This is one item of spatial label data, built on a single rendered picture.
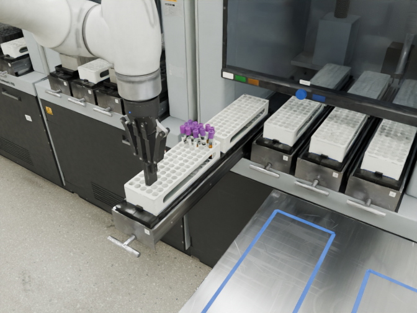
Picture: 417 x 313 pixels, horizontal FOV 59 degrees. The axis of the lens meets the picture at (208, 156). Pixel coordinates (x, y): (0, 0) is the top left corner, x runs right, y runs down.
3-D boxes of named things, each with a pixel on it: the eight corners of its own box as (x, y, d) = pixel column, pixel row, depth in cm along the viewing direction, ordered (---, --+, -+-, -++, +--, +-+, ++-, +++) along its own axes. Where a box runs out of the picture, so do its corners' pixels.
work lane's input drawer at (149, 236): (242, 120, 142) (244, 98, 137) (275, 130, 136) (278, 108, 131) (102, 240, 93) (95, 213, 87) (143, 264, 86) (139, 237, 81)
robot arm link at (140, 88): (136, 56, 79) (139, 82, 82) (104, 70, 73) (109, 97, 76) (169, 65, 75) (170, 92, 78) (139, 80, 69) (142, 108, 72)
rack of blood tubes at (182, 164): (193, 149, 114) (192, 131, 110) (221, 159, 109) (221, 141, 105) (126, 204, 93) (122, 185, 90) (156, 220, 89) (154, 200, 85)
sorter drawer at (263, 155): (321, 86, 166) (324, 68, 161) (352, 94, 160) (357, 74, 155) (243, 167, 117) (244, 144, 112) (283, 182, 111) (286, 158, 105)
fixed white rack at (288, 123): (297, 104, 138) (300, 89, 134) (323, 111, 133) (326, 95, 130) (261, 140, 118) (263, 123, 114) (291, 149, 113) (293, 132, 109)
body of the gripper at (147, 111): (167, 92, 78) (170, 129, 83) (137, 82, 81) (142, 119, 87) (143, 105, 72) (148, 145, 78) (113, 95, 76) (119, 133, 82)
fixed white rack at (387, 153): (382, 127, 124) (388, 110, 120) (415, 135, 119) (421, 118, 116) (358, 171, 104) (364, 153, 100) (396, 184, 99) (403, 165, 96)
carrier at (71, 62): (82, 70, 162) (80, 57, 158) (79, 72, 160) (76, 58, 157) (65, 65, 167) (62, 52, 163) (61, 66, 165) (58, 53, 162)
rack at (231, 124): (243, 108, 135) (244, 93, 131) (268, 116, 130) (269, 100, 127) (197, 146, 115) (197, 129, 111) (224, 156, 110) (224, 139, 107)
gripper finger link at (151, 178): (152, 156, 88) (155, 157, 87) (155, 179, 92) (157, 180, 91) (144, 162, 86) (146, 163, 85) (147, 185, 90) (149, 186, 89)
